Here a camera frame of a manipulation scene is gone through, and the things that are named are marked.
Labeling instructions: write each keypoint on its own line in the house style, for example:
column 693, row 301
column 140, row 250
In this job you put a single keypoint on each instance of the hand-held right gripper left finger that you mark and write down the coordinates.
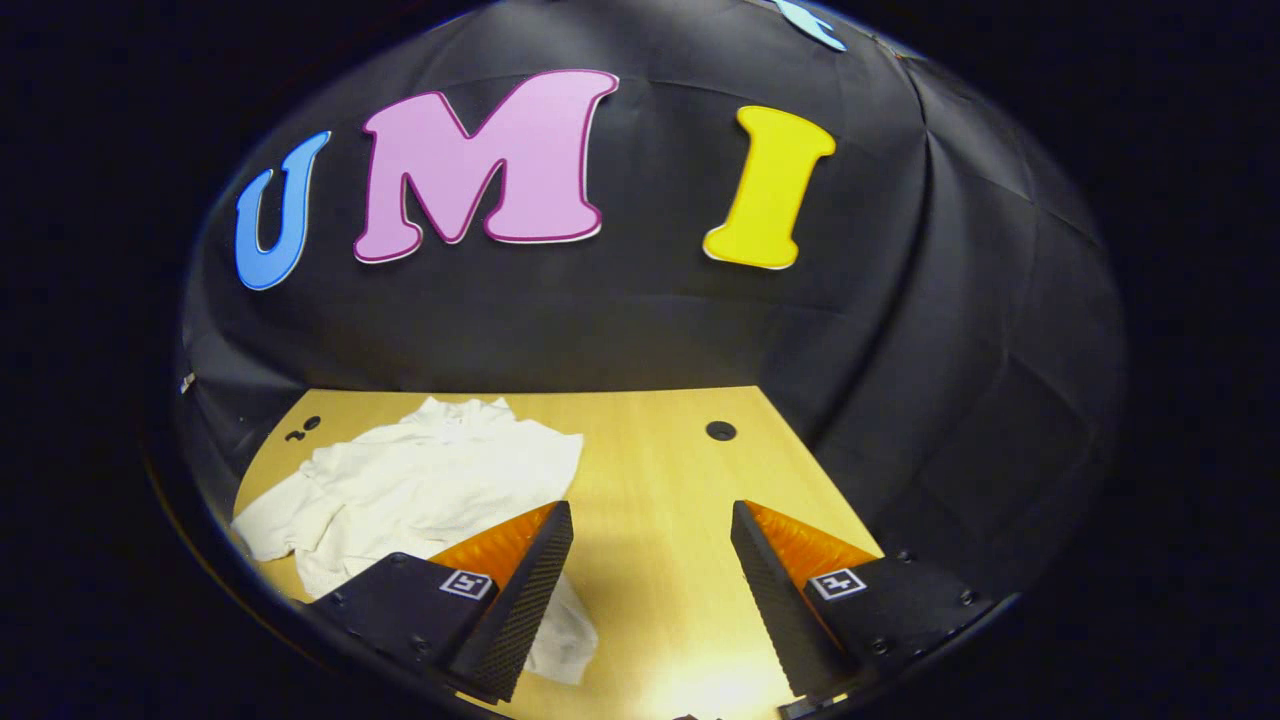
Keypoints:
column 525, row 610

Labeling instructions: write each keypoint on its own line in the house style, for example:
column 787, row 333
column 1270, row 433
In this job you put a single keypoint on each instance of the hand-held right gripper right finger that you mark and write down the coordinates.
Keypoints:
column 775, row 600

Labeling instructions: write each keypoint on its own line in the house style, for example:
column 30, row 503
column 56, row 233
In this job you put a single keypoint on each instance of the white sweatshirt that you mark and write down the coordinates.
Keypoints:
column 430, row 480

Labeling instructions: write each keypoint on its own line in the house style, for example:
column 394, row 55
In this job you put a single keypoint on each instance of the black backdrop cloth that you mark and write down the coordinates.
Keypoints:
column 650, row 320

